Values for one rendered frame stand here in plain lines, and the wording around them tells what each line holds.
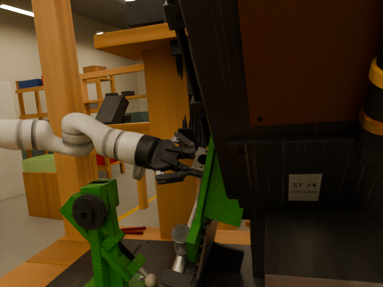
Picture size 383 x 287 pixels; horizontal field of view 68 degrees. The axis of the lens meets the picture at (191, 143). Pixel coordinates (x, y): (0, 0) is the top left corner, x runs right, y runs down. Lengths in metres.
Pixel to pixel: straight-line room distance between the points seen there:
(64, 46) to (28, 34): 8.27
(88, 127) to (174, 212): 0.43
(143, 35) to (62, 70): 0.38
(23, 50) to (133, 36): 8.39
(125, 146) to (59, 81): 0.52
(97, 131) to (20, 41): 8.56
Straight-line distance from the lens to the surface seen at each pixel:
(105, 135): 0.67
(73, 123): 0.70
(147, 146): 0.62
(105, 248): 0.69
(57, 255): 1.07
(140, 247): 0.95
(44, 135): 0.72
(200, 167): 0.60
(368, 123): 0.34
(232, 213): 0.53
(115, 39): 0.85
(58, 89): 1.10
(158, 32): 0.80
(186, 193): 0.93
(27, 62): 9.14
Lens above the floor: 1.32
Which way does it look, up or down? 7 degrees down
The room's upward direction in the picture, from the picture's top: 5 degrees counter-clockwise
